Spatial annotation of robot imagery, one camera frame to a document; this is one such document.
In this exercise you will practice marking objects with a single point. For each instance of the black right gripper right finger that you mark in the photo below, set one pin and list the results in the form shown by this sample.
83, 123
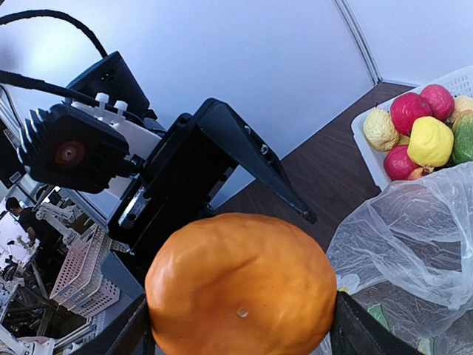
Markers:
356, 332

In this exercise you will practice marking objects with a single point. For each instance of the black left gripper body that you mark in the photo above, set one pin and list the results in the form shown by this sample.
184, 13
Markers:
174, 187

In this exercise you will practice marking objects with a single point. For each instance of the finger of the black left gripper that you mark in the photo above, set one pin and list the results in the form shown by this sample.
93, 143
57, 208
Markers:
227, 130

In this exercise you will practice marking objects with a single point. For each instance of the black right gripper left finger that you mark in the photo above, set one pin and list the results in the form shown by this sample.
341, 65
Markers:
129, 333

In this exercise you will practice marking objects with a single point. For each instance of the clear printed plastic bag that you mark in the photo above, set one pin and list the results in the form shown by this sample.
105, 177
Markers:
406, 257

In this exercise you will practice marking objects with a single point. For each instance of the orange fruit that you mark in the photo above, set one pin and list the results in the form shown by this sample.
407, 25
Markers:
240, 284

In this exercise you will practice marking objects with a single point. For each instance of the pale yellow fruit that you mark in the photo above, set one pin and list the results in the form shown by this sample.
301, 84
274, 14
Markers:
380, 131

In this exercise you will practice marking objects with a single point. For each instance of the pink fruit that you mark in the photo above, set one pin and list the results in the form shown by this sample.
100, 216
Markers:
405, 109

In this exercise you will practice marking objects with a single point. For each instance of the yellow fruit in basket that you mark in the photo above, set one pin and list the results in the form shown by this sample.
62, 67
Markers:
431, 142

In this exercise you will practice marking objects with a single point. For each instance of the red fruit in basket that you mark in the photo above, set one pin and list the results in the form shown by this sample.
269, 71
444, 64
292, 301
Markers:
440, 100

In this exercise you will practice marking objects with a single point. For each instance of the green fruit in basket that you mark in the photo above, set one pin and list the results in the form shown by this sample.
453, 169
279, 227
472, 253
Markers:
462, 130

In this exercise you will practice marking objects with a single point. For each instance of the white perforated crate outside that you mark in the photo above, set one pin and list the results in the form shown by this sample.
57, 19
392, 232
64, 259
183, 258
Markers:
80, 286

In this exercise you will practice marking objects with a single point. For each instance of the person in background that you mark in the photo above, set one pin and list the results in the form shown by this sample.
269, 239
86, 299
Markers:
36, 229

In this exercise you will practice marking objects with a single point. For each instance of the red pomegranate in basket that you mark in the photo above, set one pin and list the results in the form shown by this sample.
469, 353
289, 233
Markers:
398, 165

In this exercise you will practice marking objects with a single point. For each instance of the yellow lemon in basket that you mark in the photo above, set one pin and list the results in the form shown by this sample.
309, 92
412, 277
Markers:
462, 103

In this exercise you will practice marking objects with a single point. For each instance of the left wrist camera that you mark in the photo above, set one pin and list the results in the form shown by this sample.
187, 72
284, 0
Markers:
85, 148

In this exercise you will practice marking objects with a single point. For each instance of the left aluminium corner post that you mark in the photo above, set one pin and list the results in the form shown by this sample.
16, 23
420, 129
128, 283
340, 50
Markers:
355, 31

